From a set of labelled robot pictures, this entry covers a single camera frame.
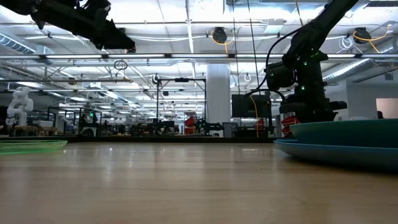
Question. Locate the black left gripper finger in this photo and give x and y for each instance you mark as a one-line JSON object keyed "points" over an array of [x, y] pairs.
{"points": [[119, 40]]}

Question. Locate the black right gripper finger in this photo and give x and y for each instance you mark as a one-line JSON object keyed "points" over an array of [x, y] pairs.
{"points": [[328, 117], [303, 117]]}

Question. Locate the teal bowl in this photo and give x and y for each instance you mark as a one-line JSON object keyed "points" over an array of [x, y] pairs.
{"points": [[348, 133]]}

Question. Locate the green translucent plate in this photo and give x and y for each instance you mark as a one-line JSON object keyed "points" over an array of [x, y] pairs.
{"points": [[31, 147]]}

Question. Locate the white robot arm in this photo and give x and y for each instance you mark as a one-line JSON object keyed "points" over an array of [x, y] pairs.
{"points": [[20, 105]]}

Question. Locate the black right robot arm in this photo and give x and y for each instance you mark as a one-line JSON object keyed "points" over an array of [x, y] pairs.
{"points": [[323, 21]]}

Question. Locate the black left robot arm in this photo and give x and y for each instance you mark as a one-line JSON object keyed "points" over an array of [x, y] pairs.
{"points": [[18, 6]]}

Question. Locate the red object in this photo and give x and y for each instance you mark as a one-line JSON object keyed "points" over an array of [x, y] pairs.
{"points": [[289, 123], [190, 124]]}

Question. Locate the large blue plate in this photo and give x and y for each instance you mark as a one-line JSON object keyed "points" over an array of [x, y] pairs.
{"points": [[335, 154]]}

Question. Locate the black monitor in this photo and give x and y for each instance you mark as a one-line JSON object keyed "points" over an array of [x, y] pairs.
{"points": [[245, 105]]}

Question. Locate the white building column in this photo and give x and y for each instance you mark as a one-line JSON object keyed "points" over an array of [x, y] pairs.
{"points": [[217, 99]]}

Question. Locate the black gantry frame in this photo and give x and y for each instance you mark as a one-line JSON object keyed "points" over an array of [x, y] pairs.
{"points": [[182, 80]]}

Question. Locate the black horizontal frame bar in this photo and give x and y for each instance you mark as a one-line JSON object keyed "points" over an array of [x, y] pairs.
{"points": [[199, 56]]}

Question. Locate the black table frame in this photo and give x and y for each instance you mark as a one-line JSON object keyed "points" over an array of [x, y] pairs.
{"points": [[155, 139]]}

